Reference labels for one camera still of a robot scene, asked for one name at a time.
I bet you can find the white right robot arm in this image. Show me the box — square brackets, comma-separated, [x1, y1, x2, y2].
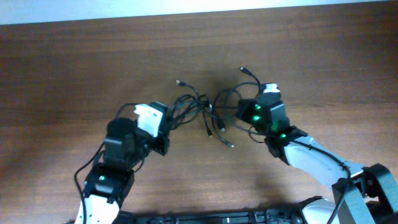
[236, 91, 397, 223]

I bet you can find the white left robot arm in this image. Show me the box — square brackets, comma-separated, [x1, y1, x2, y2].
[75, 118, 170, 223]

